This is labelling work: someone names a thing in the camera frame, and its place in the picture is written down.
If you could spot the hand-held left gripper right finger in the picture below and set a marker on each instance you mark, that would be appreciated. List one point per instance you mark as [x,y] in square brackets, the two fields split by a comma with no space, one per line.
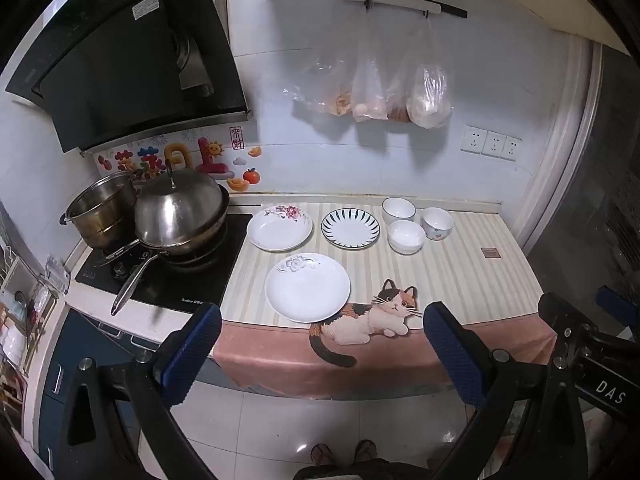
[455,355]

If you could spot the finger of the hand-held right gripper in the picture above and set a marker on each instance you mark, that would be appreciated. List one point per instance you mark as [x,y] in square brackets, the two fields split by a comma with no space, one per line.
[614,299]
[560,312]

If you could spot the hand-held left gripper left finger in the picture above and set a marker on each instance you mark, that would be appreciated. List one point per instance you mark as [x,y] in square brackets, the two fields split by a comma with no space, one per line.
[192,355]

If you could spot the plain white bowl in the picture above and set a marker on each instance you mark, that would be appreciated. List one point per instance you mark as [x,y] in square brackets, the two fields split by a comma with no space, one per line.
[406,237]

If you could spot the floral bowl with blue rim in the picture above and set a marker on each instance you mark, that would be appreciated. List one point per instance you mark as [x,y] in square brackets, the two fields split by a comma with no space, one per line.
[437,222]

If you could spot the blue striped plate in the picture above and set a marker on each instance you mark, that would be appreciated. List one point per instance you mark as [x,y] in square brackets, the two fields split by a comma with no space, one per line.
[350,227]

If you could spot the black glass gas stove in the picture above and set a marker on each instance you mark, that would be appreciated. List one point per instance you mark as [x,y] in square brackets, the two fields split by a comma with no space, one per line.
[200,285]

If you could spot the striped mat with cat print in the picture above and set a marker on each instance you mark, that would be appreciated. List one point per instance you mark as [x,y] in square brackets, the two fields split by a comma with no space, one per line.
[450,275]

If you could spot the glass sliding door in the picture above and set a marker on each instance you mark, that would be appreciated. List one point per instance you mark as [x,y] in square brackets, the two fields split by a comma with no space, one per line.
[600,185]

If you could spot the blue kitchen cabinet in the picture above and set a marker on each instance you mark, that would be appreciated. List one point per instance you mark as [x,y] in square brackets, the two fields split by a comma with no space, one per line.
[75,340]

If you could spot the white plate with grey flower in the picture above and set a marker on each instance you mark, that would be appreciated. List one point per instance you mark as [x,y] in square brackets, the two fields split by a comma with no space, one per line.
[310,292]

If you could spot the steel domed lid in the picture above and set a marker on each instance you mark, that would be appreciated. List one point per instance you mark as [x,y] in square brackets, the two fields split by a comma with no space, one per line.
[175,210]

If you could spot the white plate with pink flowers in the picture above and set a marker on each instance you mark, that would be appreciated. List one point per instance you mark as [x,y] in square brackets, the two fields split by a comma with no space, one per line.
[275,232]

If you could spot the white bowl with black rim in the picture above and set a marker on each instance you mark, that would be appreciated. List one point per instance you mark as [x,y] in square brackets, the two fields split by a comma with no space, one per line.
[398,208]

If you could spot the person's dark clothing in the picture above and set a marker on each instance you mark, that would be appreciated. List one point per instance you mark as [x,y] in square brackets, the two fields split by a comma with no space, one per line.
[350,472]

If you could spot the person's left foot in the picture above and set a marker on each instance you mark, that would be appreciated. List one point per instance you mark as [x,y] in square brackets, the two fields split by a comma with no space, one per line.
[322,455]

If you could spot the steel stock pot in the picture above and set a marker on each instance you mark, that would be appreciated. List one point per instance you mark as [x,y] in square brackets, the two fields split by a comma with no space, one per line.
[100,210]

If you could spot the clear plastic bag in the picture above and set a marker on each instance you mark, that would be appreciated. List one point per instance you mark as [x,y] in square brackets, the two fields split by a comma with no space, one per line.
[320,90]
[399,105]
[369,95]
[430,100]

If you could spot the black range hood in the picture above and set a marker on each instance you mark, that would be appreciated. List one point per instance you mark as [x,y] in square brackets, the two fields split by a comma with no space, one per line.
[115,60]

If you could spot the white wall socket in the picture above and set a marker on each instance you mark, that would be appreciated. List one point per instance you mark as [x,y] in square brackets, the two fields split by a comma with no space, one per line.
[473,140]
[494,145]
[511,148]

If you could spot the colourful wall sticker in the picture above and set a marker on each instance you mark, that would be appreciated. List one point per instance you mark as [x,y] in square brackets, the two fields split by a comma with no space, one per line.
[175,155]

